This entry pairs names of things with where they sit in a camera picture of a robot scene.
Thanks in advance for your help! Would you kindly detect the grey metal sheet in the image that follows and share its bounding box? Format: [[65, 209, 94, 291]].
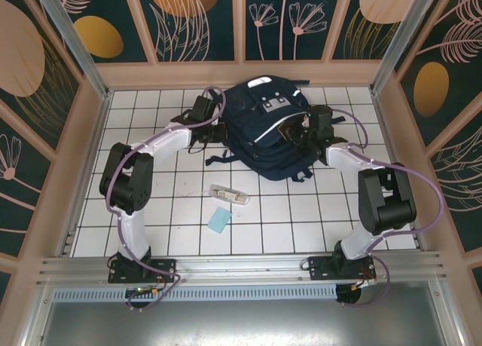
[[22, 280, 462, 346]]

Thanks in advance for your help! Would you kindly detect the light blue card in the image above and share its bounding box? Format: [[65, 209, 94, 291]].
[[208, 207, 233, 234]]

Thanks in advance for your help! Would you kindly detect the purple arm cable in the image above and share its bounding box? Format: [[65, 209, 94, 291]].
[[331, 108, 446, 309], [106, 84, 227, 312]]

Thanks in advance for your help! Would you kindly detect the grey slotted cable duct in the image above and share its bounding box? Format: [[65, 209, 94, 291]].
[[52, 284, 338, 302]]

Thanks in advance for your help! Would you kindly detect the navy blue backpack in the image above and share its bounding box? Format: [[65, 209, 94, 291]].
[[205, 74, 313, 183]]

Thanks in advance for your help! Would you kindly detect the aluminium mounting rail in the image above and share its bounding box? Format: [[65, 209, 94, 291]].
[[35, 251, 449, 286]]

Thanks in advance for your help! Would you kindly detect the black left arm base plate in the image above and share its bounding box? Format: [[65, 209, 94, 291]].
[[108, 258, 178, 285]]

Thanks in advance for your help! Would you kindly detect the aluminium frame post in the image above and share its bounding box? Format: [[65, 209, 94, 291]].
[[370, 0, 450, 95], [31, 0, 113, 99]]

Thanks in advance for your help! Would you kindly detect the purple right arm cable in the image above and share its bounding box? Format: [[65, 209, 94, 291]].
[[331, 108, 446, 309]]

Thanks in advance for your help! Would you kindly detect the clear plastic case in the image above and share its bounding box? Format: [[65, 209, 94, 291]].
[[209, 184, 252, 206]]

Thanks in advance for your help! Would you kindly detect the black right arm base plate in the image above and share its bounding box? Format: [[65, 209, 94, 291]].
[[307, 255, 377, 283]]

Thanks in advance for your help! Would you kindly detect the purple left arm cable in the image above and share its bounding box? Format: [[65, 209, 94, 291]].
[[106, 84, 227, 312]]

